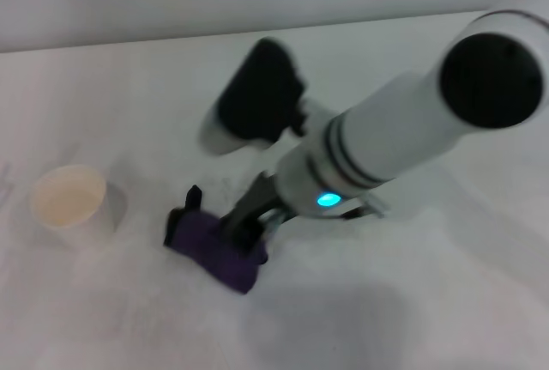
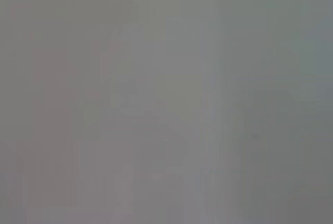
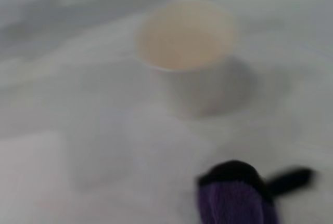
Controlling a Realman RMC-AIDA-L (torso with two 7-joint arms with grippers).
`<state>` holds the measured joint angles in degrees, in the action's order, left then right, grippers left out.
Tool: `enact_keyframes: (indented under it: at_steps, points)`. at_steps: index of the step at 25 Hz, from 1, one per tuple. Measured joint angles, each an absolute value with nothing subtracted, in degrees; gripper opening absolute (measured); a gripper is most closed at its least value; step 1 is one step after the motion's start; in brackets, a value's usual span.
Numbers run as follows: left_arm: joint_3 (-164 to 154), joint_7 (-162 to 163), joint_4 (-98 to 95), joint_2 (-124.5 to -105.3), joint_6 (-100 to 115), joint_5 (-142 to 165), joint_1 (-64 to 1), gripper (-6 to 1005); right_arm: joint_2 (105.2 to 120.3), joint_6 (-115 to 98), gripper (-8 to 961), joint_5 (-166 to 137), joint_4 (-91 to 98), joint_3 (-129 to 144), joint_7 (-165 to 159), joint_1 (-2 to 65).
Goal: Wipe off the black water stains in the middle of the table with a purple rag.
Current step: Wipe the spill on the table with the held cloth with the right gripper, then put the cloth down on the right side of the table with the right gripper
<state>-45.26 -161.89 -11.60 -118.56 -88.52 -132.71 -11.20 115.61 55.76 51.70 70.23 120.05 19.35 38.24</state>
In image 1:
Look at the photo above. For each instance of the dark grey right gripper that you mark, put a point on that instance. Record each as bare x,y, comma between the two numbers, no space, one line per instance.
253,202

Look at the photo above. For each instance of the purple rag with black trim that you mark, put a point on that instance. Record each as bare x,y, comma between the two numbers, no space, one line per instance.
210,243

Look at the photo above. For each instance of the white paper cup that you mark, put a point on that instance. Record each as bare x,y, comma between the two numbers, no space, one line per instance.
66,198

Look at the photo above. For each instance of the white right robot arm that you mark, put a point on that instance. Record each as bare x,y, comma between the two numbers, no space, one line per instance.
407,129

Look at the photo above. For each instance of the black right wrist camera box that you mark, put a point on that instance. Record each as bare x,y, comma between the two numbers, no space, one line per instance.
257,95

